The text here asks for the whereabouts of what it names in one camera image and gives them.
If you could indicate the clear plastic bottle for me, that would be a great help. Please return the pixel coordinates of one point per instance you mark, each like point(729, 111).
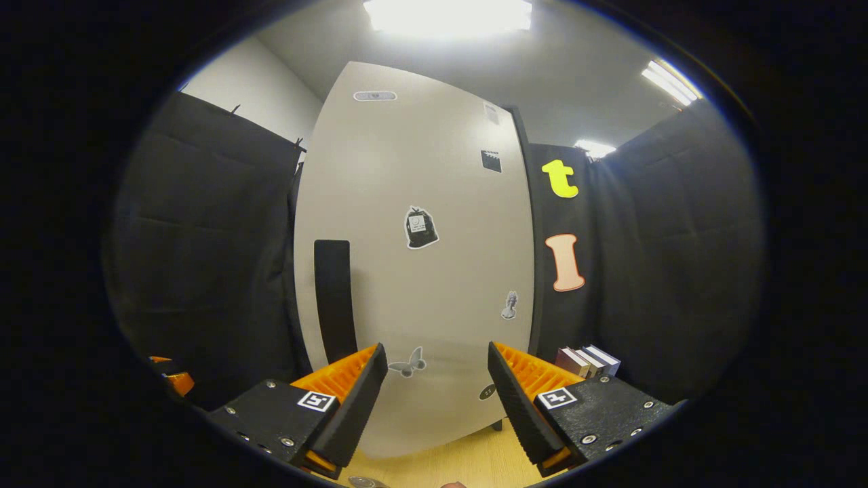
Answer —
point(366, 482)

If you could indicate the black backdrop cloth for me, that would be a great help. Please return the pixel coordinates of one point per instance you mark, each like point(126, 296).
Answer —
point(203, 237)

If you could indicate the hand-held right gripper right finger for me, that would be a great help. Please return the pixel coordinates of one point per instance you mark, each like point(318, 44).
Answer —
point(519, 407)

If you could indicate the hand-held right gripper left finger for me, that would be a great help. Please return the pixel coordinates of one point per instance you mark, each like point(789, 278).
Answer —
point(352, 413)

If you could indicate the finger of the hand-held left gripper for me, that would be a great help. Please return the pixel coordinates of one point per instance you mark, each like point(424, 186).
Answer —
point(178, 381)

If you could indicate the light grey cabinet door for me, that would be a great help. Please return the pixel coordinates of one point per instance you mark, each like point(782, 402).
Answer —
point(420, 149)

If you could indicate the large ceiling light panel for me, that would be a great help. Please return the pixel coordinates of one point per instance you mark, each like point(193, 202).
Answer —
point(447, 15)

